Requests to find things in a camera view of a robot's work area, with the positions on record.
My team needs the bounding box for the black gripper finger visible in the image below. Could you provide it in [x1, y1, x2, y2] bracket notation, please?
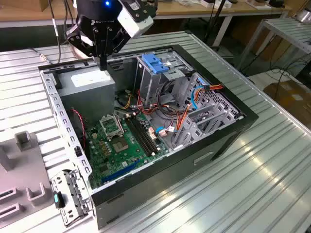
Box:
[66, 26, 103, 71]
[102, 26, 132, 71]

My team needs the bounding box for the blue data wire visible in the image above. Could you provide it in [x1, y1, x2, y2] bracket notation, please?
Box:
[190, 77, 209, 111]

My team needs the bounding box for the orange power wire with connector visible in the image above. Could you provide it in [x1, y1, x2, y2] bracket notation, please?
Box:
[176, 83, 224, 132]

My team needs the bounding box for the grey metal disk bay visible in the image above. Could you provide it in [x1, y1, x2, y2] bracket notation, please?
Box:
[170, 72, 245, 150]

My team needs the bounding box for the blue plastic drive latch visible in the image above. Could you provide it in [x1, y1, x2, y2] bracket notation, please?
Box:
[141, 53, 171, 75]

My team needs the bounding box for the brown cardboard box on desk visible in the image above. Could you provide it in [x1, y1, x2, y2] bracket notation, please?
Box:
[36, 0, 53, 12]

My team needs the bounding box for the grey metal drive cage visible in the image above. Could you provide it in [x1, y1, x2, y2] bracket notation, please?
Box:
[133, 50, 195, 107]

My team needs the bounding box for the grey power supply unit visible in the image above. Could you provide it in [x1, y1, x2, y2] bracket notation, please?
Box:
[56, 66, 116, 124]

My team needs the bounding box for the metal socket cover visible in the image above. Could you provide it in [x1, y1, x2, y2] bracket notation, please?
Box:
[99, 115, 124, 141]

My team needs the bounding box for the black case fan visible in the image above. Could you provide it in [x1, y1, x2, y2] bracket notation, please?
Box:
[70, 108, 88, 157]

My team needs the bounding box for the long wooden desk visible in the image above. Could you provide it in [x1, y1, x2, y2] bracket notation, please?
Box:
[0, 0, 294, 47]

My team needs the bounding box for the black RAM slot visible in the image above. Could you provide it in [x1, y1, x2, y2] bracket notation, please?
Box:
[125, 117, 152, 156]
[132, 116, 157, 154]
[129, 117, 155, 155]
[136, 116, 160, 153]

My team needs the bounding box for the CPU socket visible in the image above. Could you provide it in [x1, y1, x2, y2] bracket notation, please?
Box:
[110, 136, 131, 154]

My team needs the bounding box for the green motherboard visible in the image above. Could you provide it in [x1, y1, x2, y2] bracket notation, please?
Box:
[85, 113, 171, 190]

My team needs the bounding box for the blue expansion slot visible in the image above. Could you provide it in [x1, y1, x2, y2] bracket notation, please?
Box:
[101, 159, 141, 184]

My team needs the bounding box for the black open PC case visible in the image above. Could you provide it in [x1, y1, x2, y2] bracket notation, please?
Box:
[37, 44, 259, 230]

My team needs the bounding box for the grey parts rack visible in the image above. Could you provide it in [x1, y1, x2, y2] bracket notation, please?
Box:
[0, 131, 53, 222]

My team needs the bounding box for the black latch with blue tab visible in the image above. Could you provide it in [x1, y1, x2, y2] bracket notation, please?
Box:
[52, 190, 66, 209]

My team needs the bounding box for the large brown cardboard box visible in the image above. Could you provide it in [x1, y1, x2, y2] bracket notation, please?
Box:
[263, 81, 311, 122]

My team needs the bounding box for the silver metal drum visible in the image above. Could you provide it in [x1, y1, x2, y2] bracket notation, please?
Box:
[293, 9, 311, 24]

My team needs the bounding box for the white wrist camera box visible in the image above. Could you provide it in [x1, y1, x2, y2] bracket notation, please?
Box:
[117, 4, 155, 39]

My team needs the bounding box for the black cable with metal connector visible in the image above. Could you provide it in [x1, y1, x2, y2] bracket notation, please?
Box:
[30, 0, 73, 65]

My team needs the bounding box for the yellow orange wire bundle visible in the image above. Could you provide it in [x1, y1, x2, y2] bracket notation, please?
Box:
[120, 94, 135, 110]

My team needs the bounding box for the red black wire bundle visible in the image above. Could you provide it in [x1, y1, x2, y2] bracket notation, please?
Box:
[136, 89, 182, 120]

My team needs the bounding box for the short blue wire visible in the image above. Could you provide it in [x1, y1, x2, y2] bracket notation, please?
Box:
[155, 126, 176, 137]

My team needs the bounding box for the grey metal slot bracket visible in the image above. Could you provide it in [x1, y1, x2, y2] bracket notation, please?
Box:
[50, 169, 94, 228]

